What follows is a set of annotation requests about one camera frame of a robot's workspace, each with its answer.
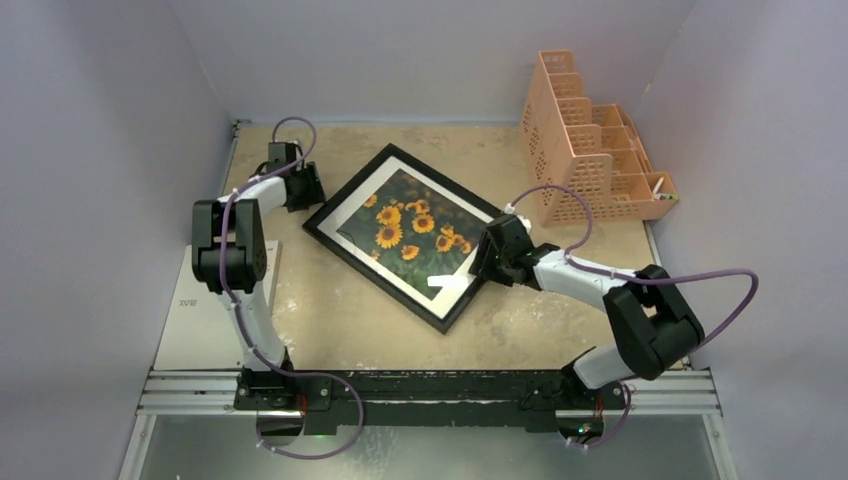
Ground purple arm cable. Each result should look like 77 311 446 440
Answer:
503 184 761 452
218 117 366 462

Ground small items in organizer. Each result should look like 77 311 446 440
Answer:
652 176 679 201

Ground black picture frame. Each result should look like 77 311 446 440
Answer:
302 143 506 336

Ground white sheet on table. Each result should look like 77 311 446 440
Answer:
153 246 244 371

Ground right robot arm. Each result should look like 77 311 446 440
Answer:
470 214 705 407

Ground sunflower photo print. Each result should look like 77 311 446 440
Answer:
332 169 486 301

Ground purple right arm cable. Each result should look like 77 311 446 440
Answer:
503 184 761 452

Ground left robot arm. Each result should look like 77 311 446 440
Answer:
191 140 326 409

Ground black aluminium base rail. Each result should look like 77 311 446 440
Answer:
137 370 721 436

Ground orange plastic organizer basket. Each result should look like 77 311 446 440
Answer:
520 50 680 226

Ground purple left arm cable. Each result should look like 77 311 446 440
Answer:
218 117 366 462

